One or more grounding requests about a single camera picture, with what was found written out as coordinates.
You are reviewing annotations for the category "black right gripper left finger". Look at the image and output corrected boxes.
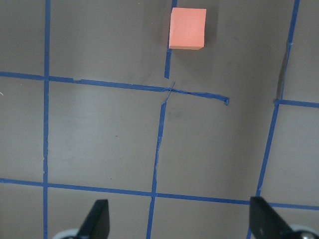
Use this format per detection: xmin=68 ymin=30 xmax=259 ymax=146
xmin=77 ymin=199 xmax=110 ymax=239

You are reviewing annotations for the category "orange foam cube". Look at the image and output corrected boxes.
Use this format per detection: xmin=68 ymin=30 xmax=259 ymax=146
xmin=168 ymin=7 xmax=207 ymax=50

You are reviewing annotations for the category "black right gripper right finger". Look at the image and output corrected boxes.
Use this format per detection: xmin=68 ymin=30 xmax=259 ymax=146
xmin=249 ymin=197 xmax=294 ymax=239

